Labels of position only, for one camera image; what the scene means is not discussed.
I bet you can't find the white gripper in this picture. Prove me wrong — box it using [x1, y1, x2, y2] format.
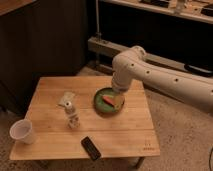
[112, 79, 130, 93]

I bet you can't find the small clear plastic bottle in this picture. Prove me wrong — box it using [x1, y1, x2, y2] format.
[65, 101, 80, 129]

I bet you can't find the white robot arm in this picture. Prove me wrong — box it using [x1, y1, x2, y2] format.
[112, 46, 213, 113]

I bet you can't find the yellow sponge piece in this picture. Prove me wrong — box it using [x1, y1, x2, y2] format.
[114, 97, 124, 110]

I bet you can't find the orange food piece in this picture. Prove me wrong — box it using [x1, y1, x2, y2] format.
[102, 95, 115, 105]

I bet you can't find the green round plate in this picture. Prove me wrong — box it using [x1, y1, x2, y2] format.
[93, 87, 125, 114]

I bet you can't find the crumpled beige packet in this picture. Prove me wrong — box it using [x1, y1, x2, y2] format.
[58, 92, 75, 106]

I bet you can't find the wooden low table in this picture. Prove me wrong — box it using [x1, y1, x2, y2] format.
[10, 76, 160, 160]

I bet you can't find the black phone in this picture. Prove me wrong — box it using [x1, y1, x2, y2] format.
[81, 137, 101, 161]

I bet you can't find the dark shelf unit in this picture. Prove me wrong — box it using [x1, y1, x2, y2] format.
[86, 0, 213, 85]

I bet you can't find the white paper cup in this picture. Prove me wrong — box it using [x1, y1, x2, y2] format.
[9, 119, 36, 144]

